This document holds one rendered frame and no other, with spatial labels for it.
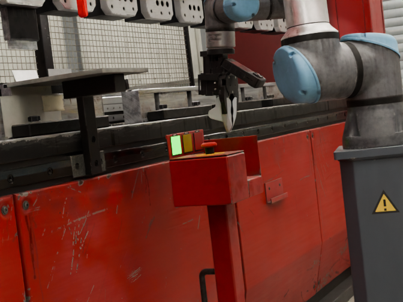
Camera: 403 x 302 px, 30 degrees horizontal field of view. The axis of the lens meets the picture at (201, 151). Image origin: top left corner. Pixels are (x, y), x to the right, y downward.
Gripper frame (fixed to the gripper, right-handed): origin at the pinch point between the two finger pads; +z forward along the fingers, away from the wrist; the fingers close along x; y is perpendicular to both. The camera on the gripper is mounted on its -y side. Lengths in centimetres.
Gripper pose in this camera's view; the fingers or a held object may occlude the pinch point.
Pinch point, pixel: (231, 127)
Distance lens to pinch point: 192.7
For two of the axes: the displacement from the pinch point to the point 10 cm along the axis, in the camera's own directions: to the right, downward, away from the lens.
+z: 0.4, 10.0, 0.9
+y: -8.9, -0.1, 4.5
